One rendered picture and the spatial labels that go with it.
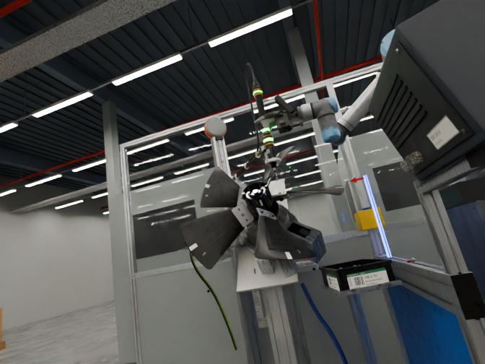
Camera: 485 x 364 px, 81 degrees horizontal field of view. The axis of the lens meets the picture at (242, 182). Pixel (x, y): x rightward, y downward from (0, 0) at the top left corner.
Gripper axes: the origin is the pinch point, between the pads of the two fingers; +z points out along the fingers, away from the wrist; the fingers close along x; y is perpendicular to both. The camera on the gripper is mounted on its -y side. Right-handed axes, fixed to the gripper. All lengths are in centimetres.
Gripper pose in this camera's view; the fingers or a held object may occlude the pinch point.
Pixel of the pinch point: (258, 122)
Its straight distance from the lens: 135.0
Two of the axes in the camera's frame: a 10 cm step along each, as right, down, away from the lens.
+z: -9.5, 2.3, 2.2
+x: 2.7, 2.0, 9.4
